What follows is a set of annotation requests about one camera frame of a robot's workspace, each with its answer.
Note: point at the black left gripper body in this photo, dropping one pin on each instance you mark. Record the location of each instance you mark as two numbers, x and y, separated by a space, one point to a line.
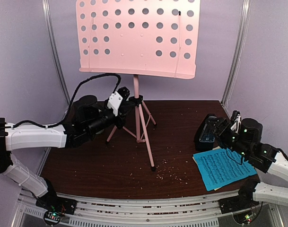
122 116

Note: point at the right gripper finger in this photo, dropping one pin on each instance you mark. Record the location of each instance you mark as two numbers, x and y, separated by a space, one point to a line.
219 126
212 120

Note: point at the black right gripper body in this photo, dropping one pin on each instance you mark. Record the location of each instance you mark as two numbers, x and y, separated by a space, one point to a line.
219 127

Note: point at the clear metronome cover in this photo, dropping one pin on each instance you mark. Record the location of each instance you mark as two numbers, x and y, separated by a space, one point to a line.
206 136

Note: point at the yellow sheet music page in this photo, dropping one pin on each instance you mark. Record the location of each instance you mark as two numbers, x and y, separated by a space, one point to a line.
212 168

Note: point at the black metronome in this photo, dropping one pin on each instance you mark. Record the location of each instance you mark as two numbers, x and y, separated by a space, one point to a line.
201 147

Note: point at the blue sheet music page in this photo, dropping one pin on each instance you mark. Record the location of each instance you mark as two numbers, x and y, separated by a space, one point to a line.
237 169

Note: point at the pink music stand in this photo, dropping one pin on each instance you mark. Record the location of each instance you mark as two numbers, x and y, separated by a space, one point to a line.
139 37

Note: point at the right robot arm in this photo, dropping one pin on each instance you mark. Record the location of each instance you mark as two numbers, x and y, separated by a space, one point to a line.
243 136

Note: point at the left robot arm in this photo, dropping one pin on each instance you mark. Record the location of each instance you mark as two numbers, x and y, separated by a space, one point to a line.
88 118

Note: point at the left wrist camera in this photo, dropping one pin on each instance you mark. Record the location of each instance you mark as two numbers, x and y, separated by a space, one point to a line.
116 99

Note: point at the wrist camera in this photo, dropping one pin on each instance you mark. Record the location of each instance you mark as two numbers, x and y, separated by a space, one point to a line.
116 99
235 121

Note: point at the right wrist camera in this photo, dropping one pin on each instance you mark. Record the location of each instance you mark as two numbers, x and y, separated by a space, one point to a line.
235 121

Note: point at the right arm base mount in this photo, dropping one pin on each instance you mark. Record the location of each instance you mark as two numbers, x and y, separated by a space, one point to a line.
235 203

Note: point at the aluminium front rail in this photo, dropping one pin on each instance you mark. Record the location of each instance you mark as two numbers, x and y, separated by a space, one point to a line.
197 211

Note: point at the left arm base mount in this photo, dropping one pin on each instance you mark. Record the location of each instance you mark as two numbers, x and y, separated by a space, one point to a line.
54 203

